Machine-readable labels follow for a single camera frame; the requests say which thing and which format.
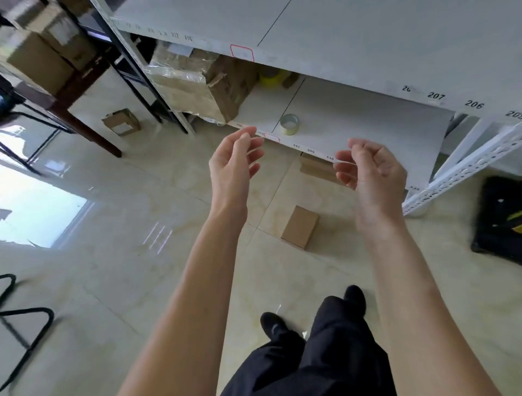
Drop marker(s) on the plastic-wrapped cardboard box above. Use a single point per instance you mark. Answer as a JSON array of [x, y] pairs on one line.
[[183, 85]]

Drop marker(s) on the person's left forearm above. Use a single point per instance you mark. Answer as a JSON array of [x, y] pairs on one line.
[[191, 310]]

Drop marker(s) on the person's right forearm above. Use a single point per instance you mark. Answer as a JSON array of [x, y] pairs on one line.
[[416, 318]]

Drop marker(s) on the person's black right shoe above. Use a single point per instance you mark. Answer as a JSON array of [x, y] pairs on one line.
[[355, 298]]

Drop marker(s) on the person's right hand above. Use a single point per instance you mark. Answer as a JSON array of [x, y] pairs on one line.
[[379, 187]]

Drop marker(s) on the person's black shoe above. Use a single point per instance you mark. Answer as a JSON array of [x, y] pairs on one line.
[[273, 324], [355, 298]]

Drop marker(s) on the black metal frame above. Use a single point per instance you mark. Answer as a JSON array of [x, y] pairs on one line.
[[36, 311]]

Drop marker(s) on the person's left hand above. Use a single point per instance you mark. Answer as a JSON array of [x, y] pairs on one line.
[[230, 175]]

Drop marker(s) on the dark wooden table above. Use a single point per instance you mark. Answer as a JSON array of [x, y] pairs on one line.
[[85, 130]]

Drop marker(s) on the cardboard parcel label 570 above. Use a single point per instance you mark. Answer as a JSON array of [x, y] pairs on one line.
[[299, 226]]

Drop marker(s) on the yellow tape roll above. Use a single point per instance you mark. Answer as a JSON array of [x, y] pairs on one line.
[[270, 78]]

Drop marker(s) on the person's black left shoe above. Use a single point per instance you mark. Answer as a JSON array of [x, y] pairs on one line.
[[273, 324]]

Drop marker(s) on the clear tape roll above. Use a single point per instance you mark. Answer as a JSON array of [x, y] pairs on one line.
[[289, 124]]

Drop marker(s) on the white metal shelf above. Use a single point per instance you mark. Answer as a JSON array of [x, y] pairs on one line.
[[367, 41]]

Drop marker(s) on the black metal screen stand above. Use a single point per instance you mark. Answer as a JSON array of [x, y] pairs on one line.
[[495, 220]]

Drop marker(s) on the large cardboard box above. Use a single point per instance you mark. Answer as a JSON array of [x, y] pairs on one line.
[[32, 57], [53, 20]]

